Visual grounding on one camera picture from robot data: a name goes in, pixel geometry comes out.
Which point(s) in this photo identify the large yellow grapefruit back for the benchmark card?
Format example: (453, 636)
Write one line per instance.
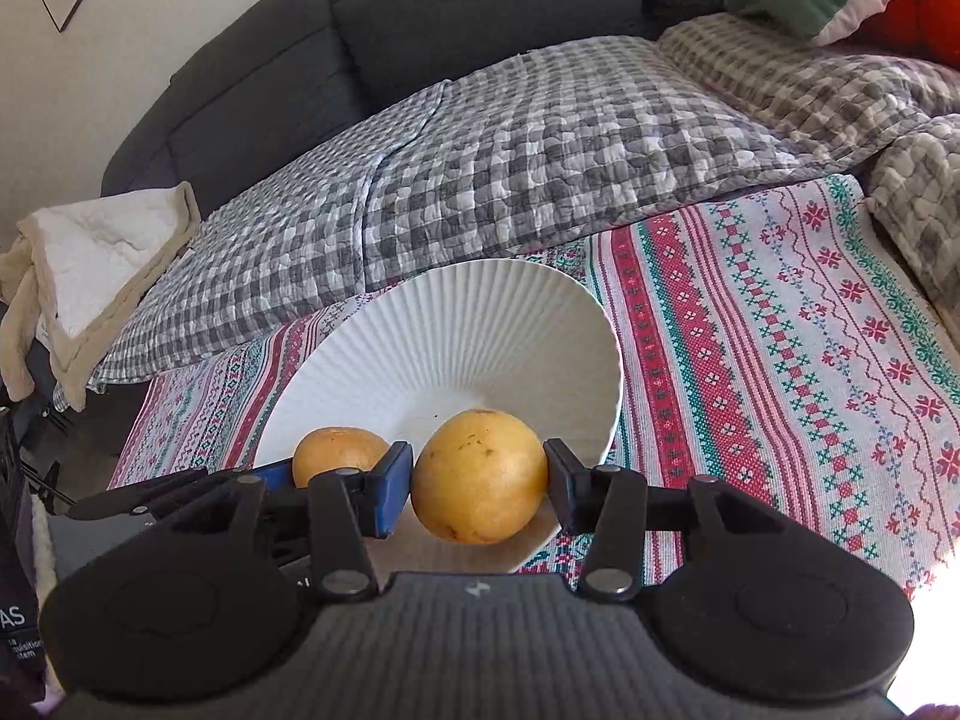
(480, 479)

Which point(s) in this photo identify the large yellow grapefruit front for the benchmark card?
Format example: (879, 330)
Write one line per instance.
(333, 448)

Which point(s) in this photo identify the dark grey sofa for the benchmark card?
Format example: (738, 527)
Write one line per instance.
(289, 74)

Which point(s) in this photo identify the large yellow grapefruit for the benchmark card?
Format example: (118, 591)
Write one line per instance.
(480, 479)
(333, 448)

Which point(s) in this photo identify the white ribbed plate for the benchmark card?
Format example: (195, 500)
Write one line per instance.
(506, 335)

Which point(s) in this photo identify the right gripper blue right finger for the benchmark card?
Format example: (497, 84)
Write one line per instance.
(609, 503)

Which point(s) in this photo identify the white beige blanket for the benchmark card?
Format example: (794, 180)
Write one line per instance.
(74, 275)

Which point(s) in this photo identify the patterned red green tablecloth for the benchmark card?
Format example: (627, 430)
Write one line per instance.
(771, 341)

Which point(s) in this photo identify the red pumpkin cushion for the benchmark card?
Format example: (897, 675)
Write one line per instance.
(928, 29)

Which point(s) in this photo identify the grey woven blanket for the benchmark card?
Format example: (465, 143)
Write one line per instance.
(913, 192)

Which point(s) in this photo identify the beige checked quilt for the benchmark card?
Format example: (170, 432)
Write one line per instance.
(839, 104)

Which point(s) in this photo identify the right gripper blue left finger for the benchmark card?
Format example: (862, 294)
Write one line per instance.
(347, 507)

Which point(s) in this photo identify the grey checked quilt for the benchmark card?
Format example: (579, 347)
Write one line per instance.
(537, 150)

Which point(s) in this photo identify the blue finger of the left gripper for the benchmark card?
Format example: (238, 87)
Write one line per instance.
(276, 476)

